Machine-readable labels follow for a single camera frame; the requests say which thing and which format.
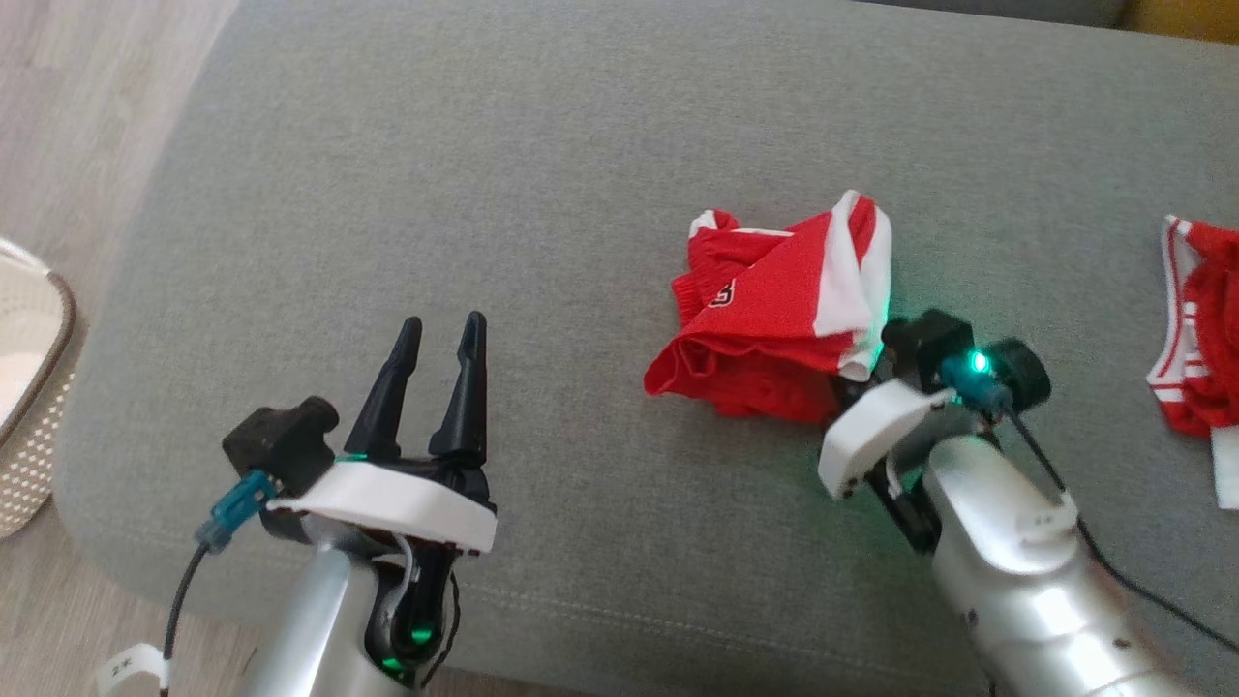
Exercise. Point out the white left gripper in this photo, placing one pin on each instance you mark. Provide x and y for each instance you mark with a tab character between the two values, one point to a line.
397	499

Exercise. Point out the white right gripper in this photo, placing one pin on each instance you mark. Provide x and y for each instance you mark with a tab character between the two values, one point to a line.
876	431

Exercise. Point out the red shorts with white stripes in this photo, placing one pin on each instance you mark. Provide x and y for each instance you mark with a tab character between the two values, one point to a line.
774	310

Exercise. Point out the red basketball jersey with number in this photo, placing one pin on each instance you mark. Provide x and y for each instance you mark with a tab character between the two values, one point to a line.
1200	339

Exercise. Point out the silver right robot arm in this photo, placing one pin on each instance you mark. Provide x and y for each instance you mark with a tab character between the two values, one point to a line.
1026	600

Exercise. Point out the grey fabric sofa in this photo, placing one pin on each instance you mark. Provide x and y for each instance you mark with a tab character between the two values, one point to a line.
484	194

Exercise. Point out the beige perforated laundry basket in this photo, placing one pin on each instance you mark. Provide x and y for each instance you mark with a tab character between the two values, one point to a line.
39	436

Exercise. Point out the yellow furniture piece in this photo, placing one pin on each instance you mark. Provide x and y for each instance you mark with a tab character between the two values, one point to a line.
1191	17

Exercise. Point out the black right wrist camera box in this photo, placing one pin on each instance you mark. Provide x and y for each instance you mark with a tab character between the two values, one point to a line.
924	344

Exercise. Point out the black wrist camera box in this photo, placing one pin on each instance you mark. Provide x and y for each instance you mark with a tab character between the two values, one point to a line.
281	440
924	344

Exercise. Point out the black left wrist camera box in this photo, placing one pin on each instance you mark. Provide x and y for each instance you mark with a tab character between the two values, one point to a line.
281	440

